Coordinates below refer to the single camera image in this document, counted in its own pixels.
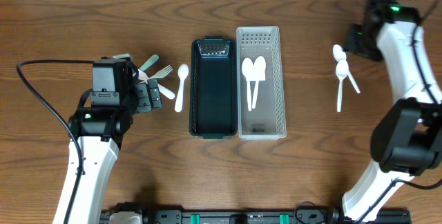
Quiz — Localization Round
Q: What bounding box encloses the clear perforated plastic basket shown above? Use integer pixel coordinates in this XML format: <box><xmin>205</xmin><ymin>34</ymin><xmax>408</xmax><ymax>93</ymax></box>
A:
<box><xmin>236</xmin><ymin>26</ymin><xmax>287</xmax><ymax>141</ymax></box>

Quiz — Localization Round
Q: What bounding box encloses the dark green plastic basket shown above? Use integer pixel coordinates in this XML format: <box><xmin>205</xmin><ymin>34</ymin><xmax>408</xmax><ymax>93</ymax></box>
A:
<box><xmin>189</xmin><ymin>37</ymin><xmax>238</xmax><ymax>139</ymax></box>

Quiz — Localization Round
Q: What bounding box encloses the pale green fork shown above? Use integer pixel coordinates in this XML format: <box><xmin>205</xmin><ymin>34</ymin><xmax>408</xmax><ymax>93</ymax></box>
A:
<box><xmin>149</xmin><ymin>65</ymin><xmax>173</xmax><ymax>79</ymax></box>

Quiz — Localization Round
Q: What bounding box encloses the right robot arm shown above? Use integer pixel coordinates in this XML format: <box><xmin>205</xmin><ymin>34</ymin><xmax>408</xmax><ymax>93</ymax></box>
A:
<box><xmin>327</xmin><ymin>0</ymin><xmax>441</xmax><ymax>223</ymax></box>

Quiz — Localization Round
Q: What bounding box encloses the white plastic spoon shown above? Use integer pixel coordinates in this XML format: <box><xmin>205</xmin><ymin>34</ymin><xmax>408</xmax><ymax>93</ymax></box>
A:
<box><xmin>335</xmin><ymin>60</ymin><xmax>349</xmax><ymax>112</ymax></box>
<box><xmin>332</xmin><ymin>44</ymin><xmax>361</xmax><ymax>93</ymax></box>

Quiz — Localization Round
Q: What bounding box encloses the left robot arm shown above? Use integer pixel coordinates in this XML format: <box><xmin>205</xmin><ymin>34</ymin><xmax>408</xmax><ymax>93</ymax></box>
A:
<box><xmin>53</xmin><ymin>54</ymin><xmax>162</xmax><ymax>223</ymax></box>

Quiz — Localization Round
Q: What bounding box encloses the teal green fork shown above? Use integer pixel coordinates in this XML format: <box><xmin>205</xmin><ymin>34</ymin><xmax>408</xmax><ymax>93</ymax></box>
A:
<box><xmin>140</xmin><ymin>54</ymin><xmax>160</xmax><ymax>71</ymax></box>

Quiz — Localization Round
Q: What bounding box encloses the white thick-handled fork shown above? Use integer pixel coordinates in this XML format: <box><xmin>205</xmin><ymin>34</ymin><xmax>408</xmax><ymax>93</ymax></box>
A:
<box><xmin>138</xmin><ymin>69</ymin><xmax>175</xmax><ymax>100</ymax></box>

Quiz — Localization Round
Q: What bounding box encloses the white thick-handled spoon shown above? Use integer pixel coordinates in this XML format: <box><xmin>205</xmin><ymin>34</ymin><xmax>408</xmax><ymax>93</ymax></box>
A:
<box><xmin>174</xmin><ymin>64</ymin><xmax>189</xmax><ymax>112</ymax></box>

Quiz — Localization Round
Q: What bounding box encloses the white plastic spoon angled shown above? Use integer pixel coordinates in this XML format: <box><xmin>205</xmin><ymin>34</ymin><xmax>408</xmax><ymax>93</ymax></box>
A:
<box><xmin>241</xmin><ymin>57</ymin><xmax>254</xmax><ymax>111</ymax></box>

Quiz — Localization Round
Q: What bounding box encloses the white label in basket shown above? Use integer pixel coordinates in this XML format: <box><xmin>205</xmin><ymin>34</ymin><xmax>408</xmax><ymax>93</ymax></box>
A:
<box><xmin>245</xmin><ymin>67</ymin><xmax>265</xmax><ymax>81</ymax></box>

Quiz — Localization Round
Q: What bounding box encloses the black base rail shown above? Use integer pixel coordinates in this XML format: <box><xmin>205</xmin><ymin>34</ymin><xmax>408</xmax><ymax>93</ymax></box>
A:
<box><xmin>99</xmin><ymin>201</ymin><xmax>412</xmax><ymax>224</ymax></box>

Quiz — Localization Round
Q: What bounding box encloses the white plastic spoon lowest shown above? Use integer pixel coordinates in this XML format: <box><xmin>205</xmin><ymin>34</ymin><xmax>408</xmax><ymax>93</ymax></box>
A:
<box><xmin>252</xmin><ymin>56</ymin><xmax>267</xmax><ymax>109</ymax></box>

